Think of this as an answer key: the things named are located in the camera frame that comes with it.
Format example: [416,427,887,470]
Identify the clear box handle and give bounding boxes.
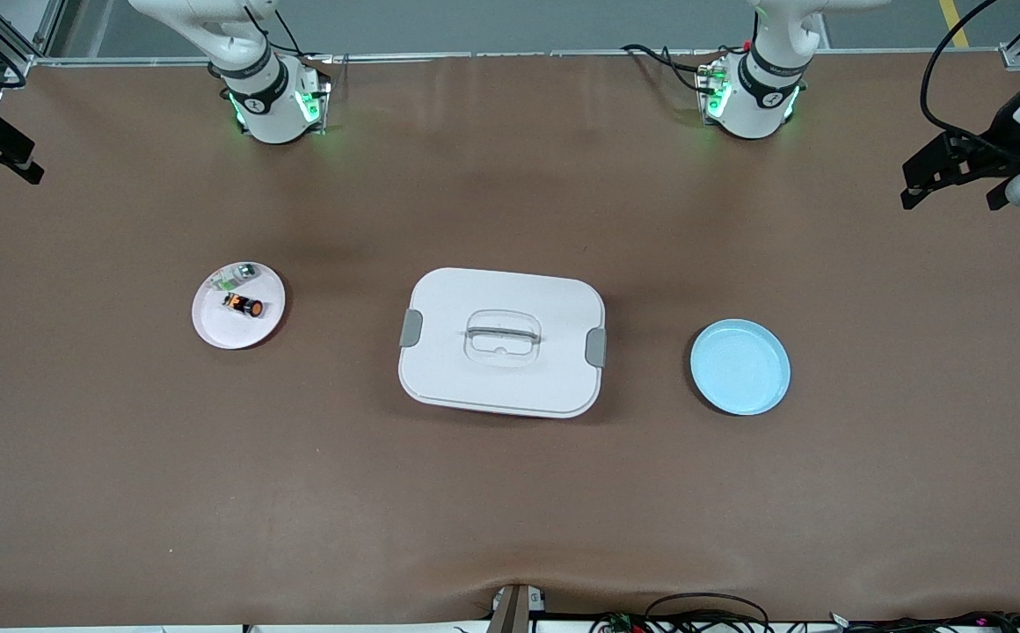
[462,309,543,363]

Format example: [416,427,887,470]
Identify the brown table mat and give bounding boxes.
[0,51,1020,629]

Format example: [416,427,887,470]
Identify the white lidded storage box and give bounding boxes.
[397,267,608,419]

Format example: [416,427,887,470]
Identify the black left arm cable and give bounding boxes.
[919,0,1008,149]

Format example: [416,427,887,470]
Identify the pink round plate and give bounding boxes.
[192,261,287,351]

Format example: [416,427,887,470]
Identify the light blue round plate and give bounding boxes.
[690,319,791,416]

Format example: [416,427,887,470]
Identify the black looped cable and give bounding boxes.
[645,593,772,633]

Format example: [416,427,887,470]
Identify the silver table edge rail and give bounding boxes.
[31,48,1003,67]

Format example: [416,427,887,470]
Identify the black cable bundle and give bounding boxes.
[827,610,1020,633]

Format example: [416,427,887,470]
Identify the wooden metal bracket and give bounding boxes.
[486,584,548,633]

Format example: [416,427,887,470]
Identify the small green clear switch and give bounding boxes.
[214,262,260,292]

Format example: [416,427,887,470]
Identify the black base cable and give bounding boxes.
[620,42,726,89]

